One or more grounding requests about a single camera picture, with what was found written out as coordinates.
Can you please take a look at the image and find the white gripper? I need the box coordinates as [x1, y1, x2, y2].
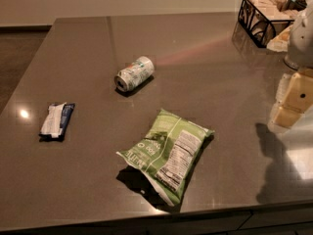
[272, 0, 313, 128]

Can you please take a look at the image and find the silver green 7up can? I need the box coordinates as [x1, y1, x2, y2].
[114, 56, 155, 92]

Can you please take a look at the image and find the green chip bag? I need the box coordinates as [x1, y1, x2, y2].
[117, 109, 214, 207]

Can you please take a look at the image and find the blue white snack wrapper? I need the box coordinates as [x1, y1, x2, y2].
[39, 103, 75, 140]

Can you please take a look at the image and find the black wire basket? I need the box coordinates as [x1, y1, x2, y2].
[238, 0, 305, 48]

